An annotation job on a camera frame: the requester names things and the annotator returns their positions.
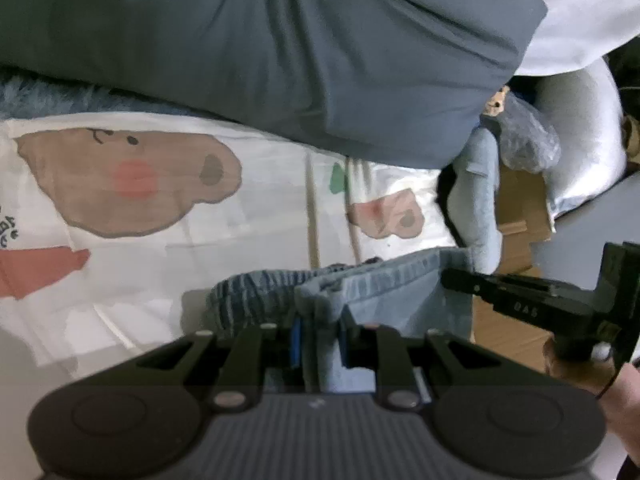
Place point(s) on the white pillow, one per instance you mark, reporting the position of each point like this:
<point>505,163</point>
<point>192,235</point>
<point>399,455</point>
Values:
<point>590,135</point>

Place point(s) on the small cardboard box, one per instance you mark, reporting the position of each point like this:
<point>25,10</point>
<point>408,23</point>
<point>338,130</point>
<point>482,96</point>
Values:
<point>520,220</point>

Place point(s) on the clear plastic bag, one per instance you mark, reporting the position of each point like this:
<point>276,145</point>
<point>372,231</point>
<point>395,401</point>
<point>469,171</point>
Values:
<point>530,135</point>

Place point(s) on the small teddy bear toy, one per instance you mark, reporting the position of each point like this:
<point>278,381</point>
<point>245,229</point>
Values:
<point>497,102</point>

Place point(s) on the person's right hand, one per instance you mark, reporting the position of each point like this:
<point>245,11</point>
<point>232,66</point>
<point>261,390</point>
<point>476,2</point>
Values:
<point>580,370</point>

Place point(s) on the dark grey pillow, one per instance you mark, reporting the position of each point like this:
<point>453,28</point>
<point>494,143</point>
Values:
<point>250,50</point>

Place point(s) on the grey padded panel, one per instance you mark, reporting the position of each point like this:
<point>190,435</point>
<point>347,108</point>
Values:
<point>590,240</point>

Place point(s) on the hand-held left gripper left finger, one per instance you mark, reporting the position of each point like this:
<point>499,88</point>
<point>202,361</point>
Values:
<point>296,342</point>

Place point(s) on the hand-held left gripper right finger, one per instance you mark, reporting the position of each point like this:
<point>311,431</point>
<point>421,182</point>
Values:
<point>344,340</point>

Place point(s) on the grey neck pillow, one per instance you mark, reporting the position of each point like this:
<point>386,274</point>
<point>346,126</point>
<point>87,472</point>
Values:
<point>480,200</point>

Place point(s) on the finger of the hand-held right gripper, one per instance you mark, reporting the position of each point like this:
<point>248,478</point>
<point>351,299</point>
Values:
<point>525,305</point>

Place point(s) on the person's right forearm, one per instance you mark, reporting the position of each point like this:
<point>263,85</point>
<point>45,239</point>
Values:
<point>625,410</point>

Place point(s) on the blue fluffy blanket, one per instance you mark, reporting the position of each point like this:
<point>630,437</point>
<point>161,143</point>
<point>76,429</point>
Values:
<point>60,97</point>

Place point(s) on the blue denim pants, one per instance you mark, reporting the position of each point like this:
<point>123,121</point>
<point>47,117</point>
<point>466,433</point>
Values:
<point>390,290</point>

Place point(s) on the flattened brown cardboard box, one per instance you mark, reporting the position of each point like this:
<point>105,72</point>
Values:
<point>510,340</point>

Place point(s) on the cream bear print blanket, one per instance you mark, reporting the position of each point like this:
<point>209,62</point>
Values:
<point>250,220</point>

